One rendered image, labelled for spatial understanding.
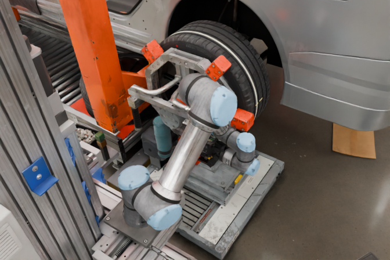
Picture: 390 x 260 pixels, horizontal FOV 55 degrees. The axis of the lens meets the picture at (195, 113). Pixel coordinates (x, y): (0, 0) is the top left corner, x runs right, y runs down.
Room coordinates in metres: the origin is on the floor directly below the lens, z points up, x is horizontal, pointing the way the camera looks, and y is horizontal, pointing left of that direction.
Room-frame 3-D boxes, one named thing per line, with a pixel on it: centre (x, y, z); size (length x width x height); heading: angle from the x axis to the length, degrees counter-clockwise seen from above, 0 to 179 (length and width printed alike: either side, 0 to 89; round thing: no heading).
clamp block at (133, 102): (1.49, 0.28, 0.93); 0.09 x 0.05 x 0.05; 142
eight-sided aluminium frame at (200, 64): (1.55, 0.02, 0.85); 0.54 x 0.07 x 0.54; 52
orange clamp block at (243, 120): (1.36, -0.23, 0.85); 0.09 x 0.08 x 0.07; 52
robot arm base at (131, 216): (0.90, 0.24, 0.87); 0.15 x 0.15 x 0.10
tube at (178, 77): (1.52, 0.18, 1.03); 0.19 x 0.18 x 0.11; 142
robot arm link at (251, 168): (1.08, -0.20, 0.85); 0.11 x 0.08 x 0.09; 52
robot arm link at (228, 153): (1.12, -0.14, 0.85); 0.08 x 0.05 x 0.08; 142
